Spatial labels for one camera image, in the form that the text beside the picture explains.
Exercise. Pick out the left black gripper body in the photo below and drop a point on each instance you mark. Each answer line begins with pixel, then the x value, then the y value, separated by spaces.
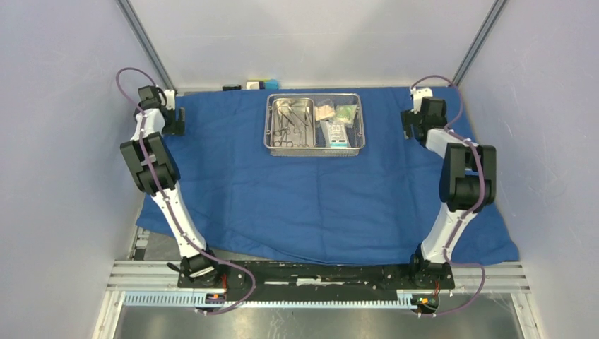
pixel 173 127

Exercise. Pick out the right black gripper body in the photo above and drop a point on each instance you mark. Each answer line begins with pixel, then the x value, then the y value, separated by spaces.
pixel 410 117

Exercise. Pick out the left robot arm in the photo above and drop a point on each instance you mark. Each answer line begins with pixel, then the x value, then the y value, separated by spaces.
pixel 156 174

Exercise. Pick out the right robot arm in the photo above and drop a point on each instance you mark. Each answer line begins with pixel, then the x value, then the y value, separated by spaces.
pixel 466 185

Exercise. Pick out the surgical scissors forceps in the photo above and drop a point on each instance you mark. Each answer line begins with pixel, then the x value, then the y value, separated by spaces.
pixel 283 124

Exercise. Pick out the green packet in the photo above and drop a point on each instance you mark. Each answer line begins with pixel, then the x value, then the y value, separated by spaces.
pixel 346 114

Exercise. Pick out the white blue labelled packet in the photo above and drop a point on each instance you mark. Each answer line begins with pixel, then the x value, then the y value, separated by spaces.
pixel 334 133

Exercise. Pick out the white yellow small object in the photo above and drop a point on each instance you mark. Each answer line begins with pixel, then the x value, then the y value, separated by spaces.
pixel 256 84

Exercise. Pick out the beige gauze packet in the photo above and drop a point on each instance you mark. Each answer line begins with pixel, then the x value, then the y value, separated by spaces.
pixel 324 109

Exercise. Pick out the blue small block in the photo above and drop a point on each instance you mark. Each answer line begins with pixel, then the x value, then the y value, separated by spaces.
pixel 271 84

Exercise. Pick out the stainless steel inner tray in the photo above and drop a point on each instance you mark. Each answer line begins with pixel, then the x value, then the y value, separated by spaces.
pixel 311 131

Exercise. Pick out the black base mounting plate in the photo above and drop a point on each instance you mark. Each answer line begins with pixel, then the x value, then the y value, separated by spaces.
pixel 283 281

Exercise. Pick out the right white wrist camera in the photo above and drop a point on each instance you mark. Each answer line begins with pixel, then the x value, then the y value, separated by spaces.
pixel 418 94

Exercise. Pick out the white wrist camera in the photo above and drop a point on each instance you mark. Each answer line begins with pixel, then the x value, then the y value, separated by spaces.
pixel 169 99
pixel 418 94

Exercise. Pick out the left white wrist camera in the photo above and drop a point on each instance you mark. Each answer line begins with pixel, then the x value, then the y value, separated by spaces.
pixel 169 99

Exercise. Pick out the wire mesh instrument basket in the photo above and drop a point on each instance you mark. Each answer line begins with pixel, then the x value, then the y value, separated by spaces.
pixel 355 133

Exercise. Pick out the white slotted cable duct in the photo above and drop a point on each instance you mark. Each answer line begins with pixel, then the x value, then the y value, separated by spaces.
pixel 215 301

